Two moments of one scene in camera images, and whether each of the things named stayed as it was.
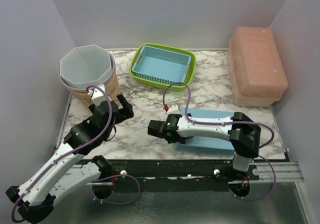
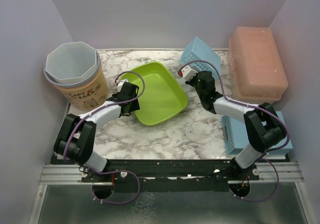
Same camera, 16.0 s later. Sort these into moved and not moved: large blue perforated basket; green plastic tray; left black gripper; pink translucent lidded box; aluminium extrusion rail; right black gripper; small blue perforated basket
Moved: small blue perforated basket; green plastic tray; large blue perforated basket; right black gripper; left black gripper
Not moved: aluminium extrusion rail; pink translucent lidded box
